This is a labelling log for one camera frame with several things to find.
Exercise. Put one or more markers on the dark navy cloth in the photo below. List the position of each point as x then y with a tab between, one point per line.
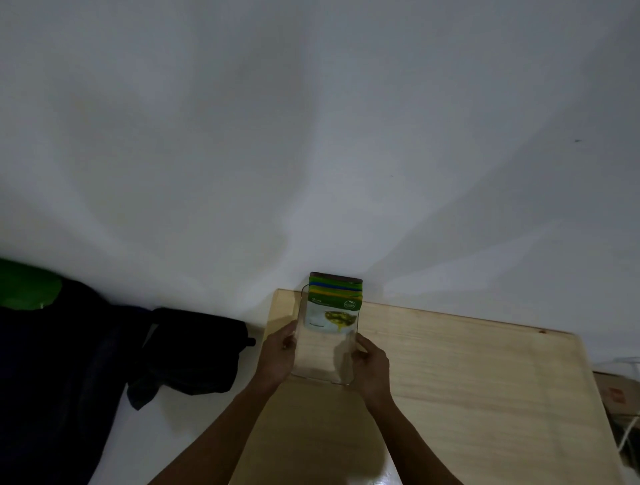
55	389

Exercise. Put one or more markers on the person's right hand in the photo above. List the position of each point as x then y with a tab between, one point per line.
372	372

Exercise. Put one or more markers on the row of colourful sachet packets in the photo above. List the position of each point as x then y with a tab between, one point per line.
334	307

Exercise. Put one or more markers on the clear plastic container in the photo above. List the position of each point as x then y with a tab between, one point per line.
322	357

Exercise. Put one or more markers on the person's left fingers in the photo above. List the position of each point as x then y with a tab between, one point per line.
290	334

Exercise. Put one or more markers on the person's right fingers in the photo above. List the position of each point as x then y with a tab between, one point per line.
362	344

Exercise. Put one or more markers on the person's right forearm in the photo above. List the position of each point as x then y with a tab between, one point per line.
412	444

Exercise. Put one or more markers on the person's left forearm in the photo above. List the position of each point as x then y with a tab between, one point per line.
215	434

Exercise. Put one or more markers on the person's left hand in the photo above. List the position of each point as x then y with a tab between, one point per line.
272	357

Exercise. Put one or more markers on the black bag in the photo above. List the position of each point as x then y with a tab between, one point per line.
192	349

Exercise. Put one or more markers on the green cloth item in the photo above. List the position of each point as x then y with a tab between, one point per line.
25	287

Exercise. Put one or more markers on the brown cardboard box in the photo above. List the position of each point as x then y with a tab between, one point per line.
620	392

